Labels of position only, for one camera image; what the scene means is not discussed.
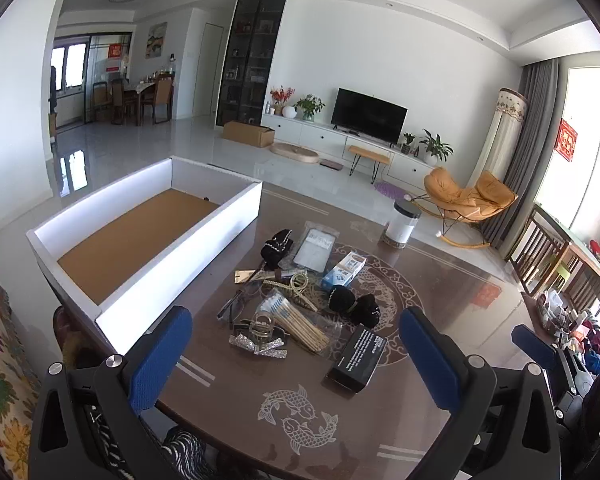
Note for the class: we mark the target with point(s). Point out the dark wooden slatted chair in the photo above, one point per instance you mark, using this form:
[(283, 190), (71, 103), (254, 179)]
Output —
[(540, 245)]

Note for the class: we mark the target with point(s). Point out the clear jar with black lid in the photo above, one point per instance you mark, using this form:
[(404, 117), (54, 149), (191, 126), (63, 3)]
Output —
[(400, 227)]

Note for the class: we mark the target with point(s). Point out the wooden dining chair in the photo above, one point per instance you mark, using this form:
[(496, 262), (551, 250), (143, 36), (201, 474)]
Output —
[(117, 97), (100, 97), (163, 97)]

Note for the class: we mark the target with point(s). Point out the bagged phone case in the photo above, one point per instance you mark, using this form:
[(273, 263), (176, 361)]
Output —
[(312, 250)]

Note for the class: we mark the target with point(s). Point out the green potted plant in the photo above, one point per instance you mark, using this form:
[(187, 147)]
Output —
[(309, 105)]

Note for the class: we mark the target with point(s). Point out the red window decoration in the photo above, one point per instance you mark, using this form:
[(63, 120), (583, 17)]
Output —
[(566, 140)]

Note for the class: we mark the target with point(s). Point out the dining table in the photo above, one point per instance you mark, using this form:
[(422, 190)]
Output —
[(140, 91)]

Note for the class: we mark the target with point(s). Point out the orange topped bench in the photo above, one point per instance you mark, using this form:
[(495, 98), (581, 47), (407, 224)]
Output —
[(369, 152)]

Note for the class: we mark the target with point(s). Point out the red flower bouquet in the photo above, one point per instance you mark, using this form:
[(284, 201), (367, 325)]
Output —
[(279, 96)]

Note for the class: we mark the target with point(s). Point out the white round vase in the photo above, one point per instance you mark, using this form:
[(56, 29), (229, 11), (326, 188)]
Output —
[(289, 111)]

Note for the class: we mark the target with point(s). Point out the white cardboard box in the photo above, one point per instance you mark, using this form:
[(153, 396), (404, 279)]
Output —
[(130, 240)]

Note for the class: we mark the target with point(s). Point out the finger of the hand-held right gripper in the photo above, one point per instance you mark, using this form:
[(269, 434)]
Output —
[(532, 345)]

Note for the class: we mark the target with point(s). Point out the black beaded scrunchie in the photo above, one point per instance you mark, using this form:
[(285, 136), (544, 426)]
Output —
[(275, 252)]

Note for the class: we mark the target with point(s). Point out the eyeglasses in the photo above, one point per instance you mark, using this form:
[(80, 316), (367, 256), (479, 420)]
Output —
[(228, 306)]

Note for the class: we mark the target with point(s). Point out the small potted plant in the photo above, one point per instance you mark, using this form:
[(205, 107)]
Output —
[(408, 141)]

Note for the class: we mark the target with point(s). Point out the clear hair clip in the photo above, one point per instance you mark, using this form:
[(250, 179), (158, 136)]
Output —
[(261, 325)]

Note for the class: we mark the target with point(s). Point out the silver glitter bow clip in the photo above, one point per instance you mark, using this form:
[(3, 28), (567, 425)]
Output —
[(245, 342)]

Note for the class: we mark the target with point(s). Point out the dark glass display cabinet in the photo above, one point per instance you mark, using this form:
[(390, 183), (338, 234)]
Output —
[(250, 60)]

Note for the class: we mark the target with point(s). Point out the grey curtain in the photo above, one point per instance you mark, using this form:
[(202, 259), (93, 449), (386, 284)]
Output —
[(535, 125)]

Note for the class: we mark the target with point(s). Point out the black velvet scrunchie pair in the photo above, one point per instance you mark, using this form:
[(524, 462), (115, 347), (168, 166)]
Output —
[(340, 301)]

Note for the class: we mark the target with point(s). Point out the pearl hair claw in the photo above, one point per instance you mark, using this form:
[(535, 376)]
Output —
[(297, 285)]

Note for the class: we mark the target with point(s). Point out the white television cabinet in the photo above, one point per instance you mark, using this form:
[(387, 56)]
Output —
[(325, 135)]

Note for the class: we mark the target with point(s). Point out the red door poster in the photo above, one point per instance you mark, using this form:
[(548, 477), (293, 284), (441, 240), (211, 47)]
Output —
[(115, 55)]

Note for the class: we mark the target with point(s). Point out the dark bathroom scale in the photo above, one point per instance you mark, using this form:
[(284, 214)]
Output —
[(331, 164)]

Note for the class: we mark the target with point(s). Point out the black box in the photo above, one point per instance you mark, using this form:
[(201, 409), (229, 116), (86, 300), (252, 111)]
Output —
[(357, 357)]

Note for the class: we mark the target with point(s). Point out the purple mat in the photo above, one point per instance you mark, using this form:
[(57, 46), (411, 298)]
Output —
[(387, 189)]

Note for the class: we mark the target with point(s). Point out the dark wooden armchair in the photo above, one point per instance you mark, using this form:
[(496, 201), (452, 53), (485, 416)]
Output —
[(65, 330)]

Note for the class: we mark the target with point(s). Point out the bag of cotton swabs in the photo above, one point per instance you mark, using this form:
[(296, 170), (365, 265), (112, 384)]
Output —
[(300, 325)]

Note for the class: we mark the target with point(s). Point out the white door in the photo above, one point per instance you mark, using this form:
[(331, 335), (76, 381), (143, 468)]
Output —
[(207, 70)]

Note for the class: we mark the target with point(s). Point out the brown patterned glass desktop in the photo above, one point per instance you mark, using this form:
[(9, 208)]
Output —
[(430, 270)]

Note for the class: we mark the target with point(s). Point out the framed wall painting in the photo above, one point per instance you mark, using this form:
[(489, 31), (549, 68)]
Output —
[(157, 40)]

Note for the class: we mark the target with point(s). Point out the flat screen television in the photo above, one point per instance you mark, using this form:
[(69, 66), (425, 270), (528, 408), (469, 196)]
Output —
[(370, 112)]

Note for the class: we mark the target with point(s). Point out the cloth-covered standing air conditioner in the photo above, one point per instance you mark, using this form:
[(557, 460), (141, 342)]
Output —
[(505, 110)]

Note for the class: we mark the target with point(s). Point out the beige oval scratching board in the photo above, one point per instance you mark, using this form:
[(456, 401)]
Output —
[(295, 152)]

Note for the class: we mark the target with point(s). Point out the large leafy potted plant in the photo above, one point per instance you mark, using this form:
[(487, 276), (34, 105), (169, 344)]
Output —
[(432, 147)]

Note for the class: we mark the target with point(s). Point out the blue white carton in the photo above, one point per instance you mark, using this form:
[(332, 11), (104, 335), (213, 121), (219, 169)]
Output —
[(342, 270)]

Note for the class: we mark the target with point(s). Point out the floral printed blanket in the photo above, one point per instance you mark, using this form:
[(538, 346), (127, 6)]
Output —
[(0, 360)]

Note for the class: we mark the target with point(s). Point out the brown card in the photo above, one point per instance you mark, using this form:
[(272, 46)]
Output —
[(247, 276)]

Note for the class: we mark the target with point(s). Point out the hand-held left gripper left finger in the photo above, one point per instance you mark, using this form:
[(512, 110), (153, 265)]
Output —
[(162, 355)]

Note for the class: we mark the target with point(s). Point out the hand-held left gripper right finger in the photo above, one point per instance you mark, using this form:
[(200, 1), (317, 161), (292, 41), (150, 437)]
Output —
[(430, 360)]

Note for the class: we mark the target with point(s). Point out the orange rocking chair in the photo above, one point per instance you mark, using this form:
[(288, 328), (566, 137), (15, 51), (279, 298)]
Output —
[(450, 187)]

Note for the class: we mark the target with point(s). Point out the black white patterned clothing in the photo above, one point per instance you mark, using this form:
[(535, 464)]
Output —
[(180, 450)]

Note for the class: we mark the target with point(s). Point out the brown cardboard box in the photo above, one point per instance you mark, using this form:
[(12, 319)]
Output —
[(245, 132)]

